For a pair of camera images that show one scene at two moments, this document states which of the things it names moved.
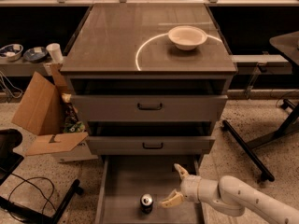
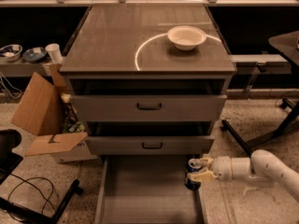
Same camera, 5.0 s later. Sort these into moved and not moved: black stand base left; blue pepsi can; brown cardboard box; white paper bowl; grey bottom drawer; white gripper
Moved: white gripper; blue pepsi can
Not moved: white paper bowl; grey bottom drawer; black stand base left; brown cardboard box
